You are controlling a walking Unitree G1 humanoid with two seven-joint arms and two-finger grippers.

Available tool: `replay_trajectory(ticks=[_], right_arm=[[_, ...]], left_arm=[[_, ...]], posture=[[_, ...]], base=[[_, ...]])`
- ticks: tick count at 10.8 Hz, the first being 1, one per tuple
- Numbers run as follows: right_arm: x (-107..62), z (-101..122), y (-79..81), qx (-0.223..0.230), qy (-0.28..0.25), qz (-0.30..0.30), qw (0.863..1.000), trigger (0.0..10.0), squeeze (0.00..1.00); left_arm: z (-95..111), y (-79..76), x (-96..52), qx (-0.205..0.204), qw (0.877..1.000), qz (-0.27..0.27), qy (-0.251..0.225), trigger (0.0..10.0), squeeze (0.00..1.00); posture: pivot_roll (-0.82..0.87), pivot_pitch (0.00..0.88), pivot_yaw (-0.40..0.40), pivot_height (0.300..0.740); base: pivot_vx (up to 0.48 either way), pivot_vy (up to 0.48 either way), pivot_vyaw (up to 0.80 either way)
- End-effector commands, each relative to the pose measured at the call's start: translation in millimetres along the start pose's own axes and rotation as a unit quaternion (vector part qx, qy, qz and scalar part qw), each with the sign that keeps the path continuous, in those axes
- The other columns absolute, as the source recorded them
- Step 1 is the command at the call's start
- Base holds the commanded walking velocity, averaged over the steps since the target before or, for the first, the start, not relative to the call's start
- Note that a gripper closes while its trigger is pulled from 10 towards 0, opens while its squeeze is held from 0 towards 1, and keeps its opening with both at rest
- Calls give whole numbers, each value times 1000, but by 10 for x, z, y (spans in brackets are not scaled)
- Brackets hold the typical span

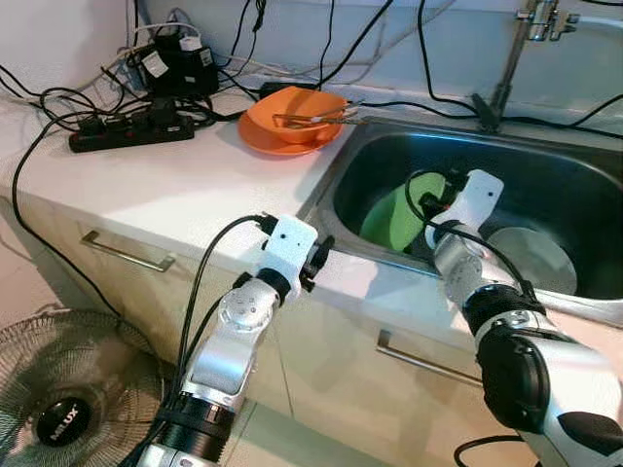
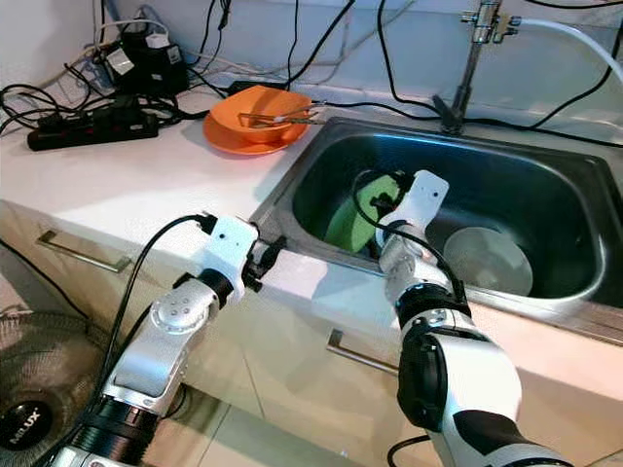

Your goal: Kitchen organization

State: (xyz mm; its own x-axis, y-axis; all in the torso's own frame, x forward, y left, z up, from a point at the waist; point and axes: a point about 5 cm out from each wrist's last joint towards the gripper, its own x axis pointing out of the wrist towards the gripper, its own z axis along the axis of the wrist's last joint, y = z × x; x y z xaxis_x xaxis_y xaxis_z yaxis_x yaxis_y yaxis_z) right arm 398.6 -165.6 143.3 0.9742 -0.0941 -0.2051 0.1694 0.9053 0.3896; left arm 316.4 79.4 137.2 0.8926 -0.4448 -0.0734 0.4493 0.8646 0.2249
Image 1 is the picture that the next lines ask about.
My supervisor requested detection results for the beige kitchen cabinet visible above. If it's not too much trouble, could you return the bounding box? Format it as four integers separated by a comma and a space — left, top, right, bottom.
0, 190, 623, 467

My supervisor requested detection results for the stainless steel sink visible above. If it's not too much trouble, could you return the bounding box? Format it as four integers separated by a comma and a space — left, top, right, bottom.
300, 117, 623, 327

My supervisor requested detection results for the metal chopstick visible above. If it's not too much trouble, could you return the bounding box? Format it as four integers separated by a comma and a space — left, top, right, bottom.
311, 100, 363, 125

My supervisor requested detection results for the metal faucet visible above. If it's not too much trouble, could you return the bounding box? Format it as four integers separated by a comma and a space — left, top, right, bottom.
470, 0, 580, 132

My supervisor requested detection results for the metal spoon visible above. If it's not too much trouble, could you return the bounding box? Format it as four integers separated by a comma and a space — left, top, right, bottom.
273, 112, 327, 130

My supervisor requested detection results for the orange bowl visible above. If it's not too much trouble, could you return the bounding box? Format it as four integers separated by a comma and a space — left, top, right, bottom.
246, 86, 348, 145

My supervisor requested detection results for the small flat black adapter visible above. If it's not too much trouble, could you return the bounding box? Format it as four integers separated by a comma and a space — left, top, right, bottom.
258, 81, 317, 95

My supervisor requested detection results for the black power strip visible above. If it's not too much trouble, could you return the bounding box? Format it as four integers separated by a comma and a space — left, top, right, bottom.
68, 100, 196, 154

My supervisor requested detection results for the large black power adapter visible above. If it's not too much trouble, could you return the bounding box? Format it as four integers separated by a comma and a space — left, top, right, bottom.
136, 27, 220, 98

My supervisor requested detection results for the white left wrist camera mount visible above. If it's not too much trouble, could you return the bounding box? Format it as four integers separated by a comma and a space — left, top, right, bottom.
261, 216, 320, 283

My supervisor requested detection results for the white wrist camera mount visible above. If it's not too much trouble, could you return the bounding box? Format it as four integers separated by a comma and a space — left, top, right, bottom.
261, 216, 320, 283
425, 170, 505, 249

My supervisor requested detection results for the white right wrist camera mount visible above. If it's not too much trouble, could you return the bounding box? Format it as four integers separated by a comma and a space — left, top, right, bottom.
425, 170, 505, 249

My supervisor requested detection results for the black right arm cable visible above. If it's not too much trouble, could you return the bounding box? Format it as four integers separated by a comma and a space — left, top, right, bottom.
403, 169, 538, 305

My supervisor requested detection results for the black wall cable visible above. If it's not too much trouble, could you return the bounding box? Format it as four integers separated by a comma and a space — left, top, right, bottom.
417, 0, 483, 116

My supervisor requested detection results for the white faucet hose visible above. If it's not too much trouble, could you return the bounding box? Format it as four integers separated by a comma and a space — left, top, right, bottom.
574, 14, 623, 30

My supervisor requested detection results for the dark wire-guard floor fan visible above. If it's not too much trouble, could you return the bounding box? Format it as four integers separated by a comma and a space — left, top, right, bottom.
0, 309, 157, 467

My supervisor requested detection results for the black power strip cord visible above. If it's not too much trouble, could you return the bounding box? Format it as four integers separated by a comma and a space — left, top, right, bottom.
10, 109, 128, 320

